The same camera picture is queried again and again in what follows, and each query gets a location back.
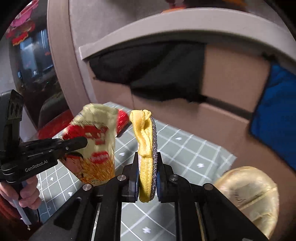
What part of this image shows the yellow red noodle bag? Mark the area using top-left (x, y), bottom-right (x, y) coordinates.
top-left (60, 103), bottom-right (130, 186)

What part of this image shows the yellow scrub sponge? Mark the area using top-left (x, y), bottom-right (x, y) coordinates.
top-left (129, 109), bottom-right (158, 203)

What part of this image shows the trash bin with yellow bag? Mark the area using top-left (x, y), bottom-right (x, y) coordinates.
top-left (214, 166), bottom-right (280, 238)

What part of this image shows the person's left hand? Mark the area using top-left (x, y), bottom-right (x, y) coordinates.
top-left (1, 176), bottom-right (42, 210)

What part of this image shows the black hanging cloth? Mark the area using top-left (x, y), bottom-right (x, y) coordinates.
top-left (89, 40), bottom-right (206, 103)

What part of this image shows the blue hanging towel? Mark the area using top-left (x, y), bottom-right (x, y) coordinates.
top-left (249, 64), bottom-right (296, 170)

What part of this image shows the white countertop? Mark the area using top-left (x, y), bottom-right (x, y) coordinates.
top-left (79, 8), bottom-right (295, 60)

